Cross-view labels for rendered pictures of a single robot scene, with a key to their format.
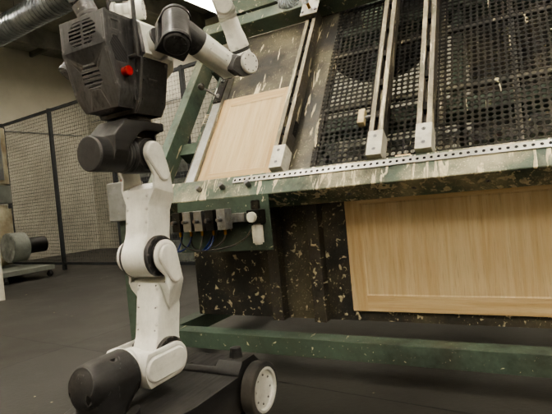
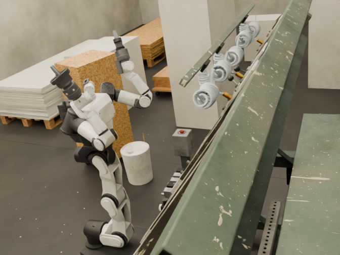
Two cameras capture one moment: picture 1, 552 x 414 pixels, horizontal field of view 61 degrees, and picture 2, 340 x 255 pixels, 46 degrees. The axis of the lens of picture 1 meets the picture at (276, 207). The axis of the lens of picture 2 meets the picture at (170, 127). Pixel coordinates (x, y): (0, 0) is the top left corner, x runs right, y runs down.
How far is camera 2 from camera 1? 322 cm
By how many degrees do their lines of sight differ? 86
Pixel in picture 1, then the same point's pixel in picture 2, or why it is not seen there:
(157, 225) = (108, 189)
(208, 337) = not seen: hidden behind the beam
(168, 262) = (107, 207)
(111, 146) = (78, 156)
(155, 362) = (102, 238)
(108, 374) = (87, 230)
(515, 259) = not seen: outside the picture
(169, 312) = (118, 223)
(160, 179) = (102, 173)
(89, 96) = not seen: hidden behind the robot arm
